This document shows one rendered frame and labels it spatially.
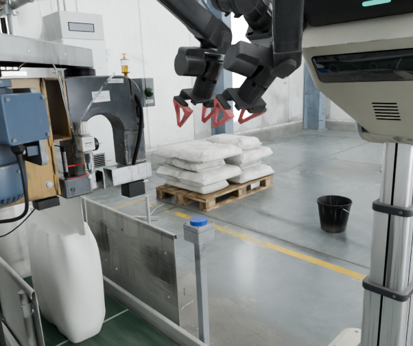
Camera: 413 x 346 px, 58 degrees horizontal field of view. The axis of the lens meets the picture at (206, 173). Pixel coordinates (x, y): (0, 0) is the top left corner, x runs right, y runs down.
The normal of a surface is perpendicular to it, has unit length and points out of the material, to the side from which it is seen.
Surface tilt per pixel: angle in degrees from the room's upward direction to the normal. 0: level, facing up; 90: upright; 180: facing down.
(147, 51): 91
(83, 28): 90
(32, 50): 90
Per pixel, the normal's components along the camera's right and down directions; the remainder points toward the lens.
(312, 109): -0.72, 0.20
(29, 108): 0.93, 0.05
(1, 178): 0.78, 0.14
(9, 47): 0.99, -0.01
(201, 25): 0.40, 0.35
